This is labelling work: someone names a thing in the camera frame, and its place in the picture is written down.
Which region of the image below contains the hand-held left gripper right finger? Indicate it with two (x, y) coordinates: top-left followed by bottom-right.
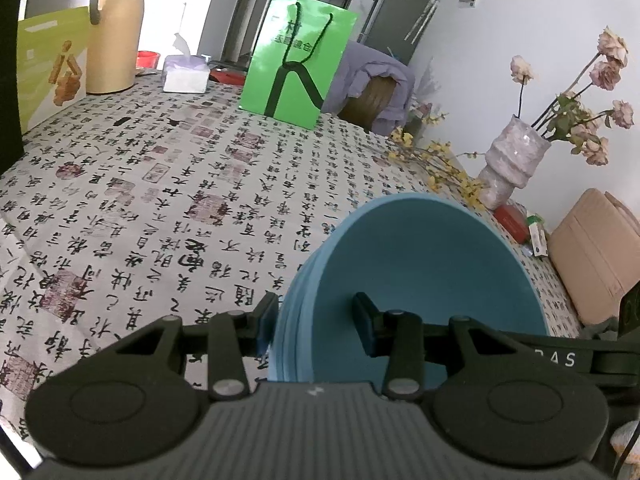
(351, 292), (521, 401)

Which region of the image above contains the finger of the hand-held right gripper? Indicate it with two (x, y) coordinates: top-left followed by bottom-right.
(500, 330), (640, 386)

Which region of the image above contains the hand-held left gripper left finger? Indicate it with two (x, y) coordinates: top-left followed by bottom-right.
(117, 292), (279, 401)

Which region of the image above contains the beige cardboard box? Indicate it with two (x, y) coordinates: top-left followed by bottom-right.
(547, 188), (640, 326)

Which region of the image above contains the green white small box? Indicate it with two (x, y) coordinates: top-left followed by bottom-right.
(524, 214), (550, 259)

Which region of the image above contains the red box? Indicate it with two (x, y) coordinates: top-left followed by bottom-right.
(492, 203), (531, 245)

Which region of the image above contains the yellow flower branch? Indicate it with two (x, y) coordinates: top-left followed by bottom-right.
(387, 127), (491, 211)

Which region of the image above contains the pale stone vase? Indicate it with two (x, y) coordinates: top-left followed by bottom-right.
(476, 115), (552, 211)

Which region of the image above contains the wooden chair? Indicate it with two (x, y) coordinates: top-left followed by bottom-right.
(340, 76), (398, 131)

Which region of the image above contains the green paper bag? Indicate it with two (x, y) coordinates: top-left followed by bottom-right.
(240, 0), (358, 131)

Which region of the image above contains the red pot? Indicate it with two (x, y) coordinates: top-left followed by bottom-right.
(209, 60), (248, 86)

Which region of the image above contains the purple jacket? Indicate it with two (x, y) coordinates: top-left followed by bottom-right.
(322, 41), (417, 136)

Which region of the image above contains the tissue box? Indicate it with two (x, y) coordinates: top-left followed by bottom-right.
(162, 31), (211, 93)

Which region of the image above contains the dried rose bouquet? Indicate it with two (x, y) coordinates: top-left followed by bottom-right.
(510, 26), (635, 167)

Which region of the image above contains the grey refrigerator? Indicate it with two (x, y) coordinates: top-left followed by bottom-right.
(357, 0), (446, 66)

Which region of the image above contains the white umbrella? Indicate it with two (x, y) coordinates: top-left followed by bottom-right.
(405, 0), (443, 46)

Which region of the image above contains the beige thermos jug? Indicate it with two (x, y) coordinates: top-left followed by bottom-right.
(87, 0), (146, 95)

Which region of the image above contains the large black panel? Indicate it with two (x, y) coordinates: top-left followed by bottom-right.
(0, 0), (32, 173)

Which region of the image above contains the yellow-green gift box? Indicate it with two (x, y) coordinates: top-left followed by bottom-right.
(16, 6), (91, 133)

